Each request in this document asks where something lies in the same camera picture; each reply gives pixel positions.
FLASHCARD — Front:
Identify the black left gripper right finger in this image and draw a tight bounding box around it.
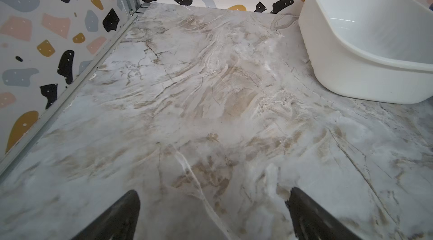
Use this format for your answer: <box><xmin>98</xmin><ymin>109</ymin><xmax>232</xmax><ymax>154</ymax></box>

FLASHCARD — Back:
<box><xmin>285</xmin><ymin>187</ymin><xmax>360</xmax><ymax>240</ymax></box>

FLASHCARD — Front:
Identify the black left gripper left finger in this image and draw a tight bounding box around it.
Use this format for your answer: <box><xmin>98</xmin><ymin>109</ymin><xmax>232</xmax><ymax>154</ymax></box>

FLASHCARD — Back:
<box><xmin>72</xmin><ymin>189</ymin><xmax>140</xmax><ymax>240</ymax></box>

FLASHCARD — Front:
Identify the white storage box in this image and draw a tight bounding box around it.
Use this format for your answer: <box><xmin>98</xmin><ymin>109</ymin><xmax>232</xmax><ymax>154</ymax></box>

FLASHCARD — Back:
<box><xmin>299</xmin><ymin>0</ymin><xmax>433</xmax><ymax>104</ymax></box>

